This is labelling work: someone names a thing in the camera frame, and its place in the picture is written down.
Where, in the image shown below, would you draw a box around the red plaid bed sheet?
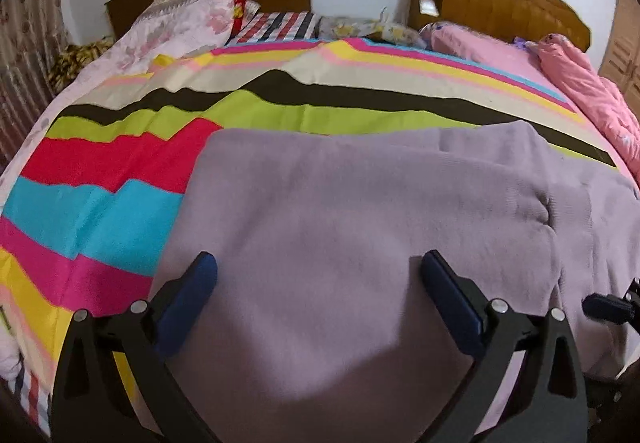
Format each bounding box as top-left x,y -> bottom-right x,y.
230,12 -> 321,44

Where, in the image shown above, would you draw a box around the pink rumpled duvet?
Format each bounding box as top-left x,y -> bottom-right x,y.
536,34 -> 639,179

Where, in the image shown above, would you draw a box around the yellow black patterned blanket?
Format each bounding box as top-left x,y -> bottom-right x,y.
48,36 -> 115,94

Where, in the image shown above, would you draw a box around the light wooden wardrobe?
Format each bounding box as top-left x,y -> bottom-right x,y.
599,0 -> 640,117

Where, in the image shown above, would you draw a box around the floral pleated curtain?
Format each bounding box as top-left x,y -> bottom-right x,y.
1,0 -> 68,167

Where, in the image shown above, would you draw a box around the purple fleece pants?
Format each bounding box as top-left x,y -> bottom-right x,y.
154,122 -> 639,442

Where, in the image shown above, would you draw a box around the yellow floral cloth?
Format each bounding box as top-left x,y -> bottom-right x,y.
318,16 -> 427,49

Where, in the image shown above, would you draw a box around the colourful striped blanket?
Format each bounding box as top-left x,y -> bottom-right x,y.
1,39 -> 622,429

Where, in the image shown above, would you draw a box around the pink floral quilt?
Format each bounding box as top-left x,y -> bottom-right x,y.
1,0 -> 234,202

